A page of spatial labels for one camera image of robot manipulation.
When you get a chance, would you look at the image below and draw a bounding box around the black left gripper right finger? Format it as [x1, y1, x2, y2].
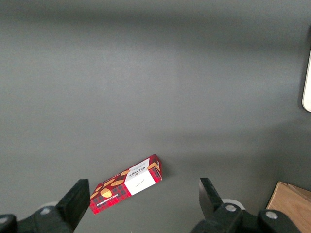
[189, 177, 302, 233]

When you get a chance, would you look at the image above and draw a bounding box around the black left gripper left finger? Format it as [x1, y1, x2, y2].
[0, 179, 90, 233]

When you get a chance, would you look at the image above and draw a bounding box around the wooden drawer cabinet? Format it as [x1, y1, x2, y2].
[266, 181, 311, 233]

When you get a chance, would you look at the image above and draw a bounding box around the red tartan cookie box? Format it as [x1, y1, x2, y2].
[89, 153, 163, 216]

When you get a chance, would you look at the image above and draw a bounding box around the beige plastic tray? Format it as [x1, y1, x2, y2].
[301, 46, 311, 113]

